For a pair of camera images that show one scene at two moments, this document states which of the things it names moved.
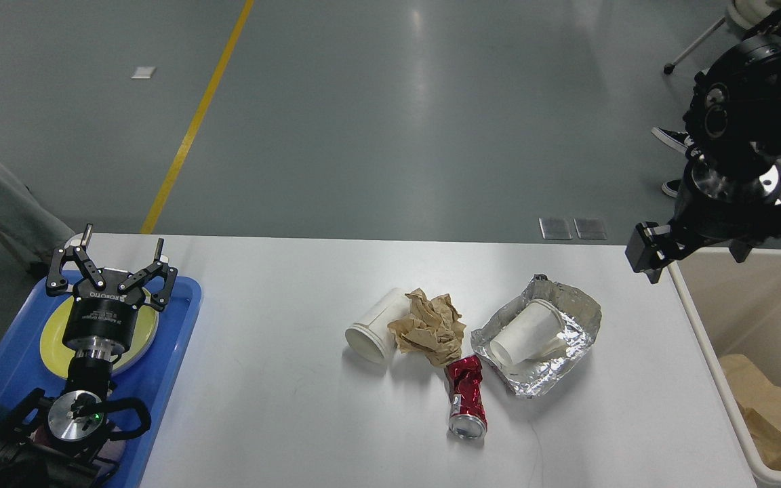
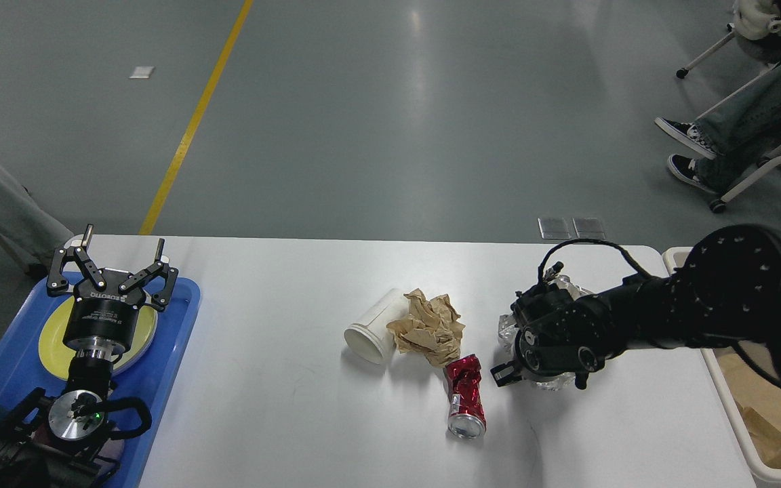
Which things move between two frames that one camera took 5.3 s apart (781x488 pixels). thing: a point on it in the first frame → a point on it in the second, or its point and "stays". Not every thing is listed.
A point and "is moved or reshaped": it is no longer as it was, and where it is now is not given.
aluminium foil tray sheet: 547,371 is moved or reshaped
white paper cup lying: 370,337 stays
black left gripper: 101,310 stays
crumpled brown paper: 432,330 stays
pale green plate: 144,331 stays
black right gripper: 716,205 → 506,373
